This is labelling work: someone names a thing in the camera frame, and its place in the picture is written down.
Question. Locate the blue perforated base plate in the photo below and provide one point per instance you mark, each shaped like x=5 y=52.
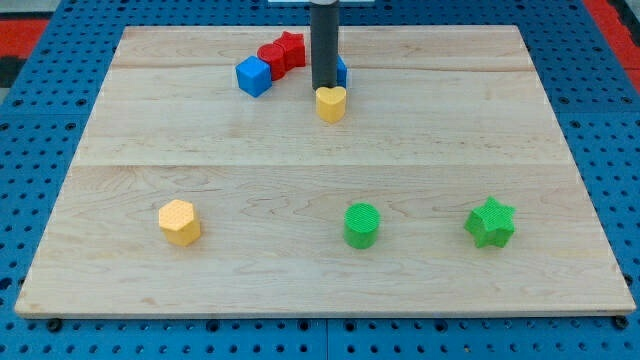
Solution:
x=49 y=103

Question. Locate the red cylinder block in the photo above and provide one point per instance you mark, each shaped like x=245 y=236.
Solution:
x=274 y=56

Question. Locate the light wooden board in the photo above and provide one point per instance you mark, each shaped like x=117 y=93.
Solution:
x=438 y=119

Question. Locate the yellow hexagon block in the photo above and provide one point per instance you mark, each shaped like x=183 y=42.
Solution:
x=179 y=222

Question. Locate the yellow heart block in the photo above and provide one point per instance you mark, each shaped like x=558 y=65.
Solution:
x=331 y=103

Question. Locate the green star block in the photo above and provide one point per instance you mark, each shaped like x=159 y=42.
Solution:
x=491 y=224

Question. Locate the red star block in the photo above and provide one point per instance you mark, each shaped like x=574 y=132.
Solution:
x=293 y=45

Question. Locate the blue triangle block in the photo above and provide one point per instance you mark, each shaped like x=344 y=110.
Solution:
x=342 y=72

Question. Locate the green cylinder block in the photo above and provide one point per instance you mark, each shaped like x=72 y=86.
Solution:
x=361 y=225

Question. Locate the blue cube block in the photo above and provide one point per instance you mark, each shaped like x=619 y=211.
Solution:
x=253 y=76

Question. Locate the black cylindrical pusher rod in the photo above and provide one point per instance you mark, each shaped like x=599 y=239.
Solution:
x=324 y=31

